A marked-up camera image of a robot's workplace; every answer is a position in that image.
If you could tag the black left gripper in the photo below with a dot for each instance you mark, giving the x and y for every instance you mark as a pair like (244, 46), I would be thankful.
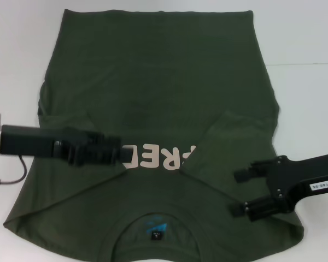
(30, 142)

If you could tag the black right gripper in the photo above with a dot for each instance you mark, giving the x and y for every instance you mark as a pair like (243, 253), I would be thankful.
(303, 180)

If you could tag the dark green printed t-shirt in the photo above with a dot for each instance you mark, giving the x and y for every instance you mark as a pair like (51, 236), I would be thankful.
(164, 68)

